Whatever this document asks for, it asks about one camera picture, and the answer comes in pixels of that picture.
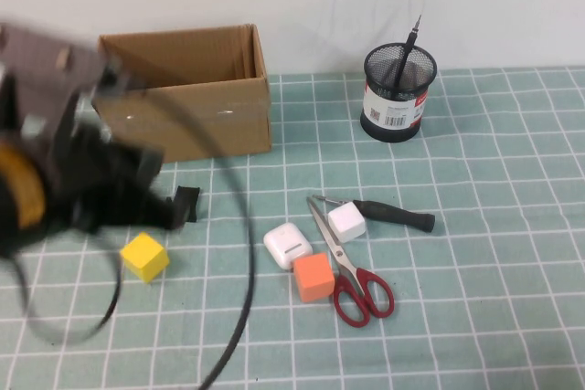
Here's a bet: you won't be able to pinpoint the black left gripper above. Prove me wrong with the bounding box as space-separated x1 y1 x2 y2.
48 122 182 234

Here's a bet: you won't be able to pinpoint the red-handled scissors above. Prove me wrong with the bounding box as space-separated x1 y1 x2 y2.
305 196 395 329

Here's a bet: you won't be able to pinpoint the thick black-handled screwdriver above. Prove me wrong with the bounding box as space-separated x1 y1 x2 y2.
312 195 436 234

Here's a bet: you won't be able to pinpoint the thin black precision screwdriver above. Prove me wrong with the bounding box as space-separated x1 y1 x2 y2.
387 14 424 90

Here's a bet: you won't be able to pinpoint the yellow cube block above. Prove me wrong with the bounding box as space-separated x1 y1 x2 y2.
119 231 170 285

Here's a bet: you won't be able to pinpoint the brown cardboard box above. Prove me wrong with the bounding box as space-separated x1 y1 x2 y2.
93 23 273 165

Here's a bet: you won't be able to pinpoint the white earbuds case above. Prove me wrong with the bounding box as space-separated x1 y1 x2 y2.
262 222 314 271

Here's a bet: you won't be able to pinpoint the orange cube block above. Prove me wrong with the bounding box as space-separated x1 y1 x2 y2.
292 251 335 303

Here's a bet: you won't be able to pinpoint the white cube block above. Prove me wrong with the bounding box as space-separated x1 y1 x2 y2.
326 205 367 245

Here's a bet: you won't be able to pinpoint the black mesh pen holder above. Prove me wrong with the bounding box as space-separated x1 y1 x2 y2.
359 43 438 144

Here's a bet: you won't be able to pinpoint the green checkered tablecloth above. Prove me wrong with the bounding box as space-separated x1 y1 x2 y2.
0 64 585 390

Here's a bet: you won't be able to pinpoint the black plastic bracket part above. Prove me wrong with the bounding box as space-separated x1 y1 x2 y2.
165 184 202 224

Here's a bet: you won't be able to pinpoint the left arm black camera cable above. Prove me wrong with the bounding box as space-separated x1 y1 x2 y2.
13 83 257 390

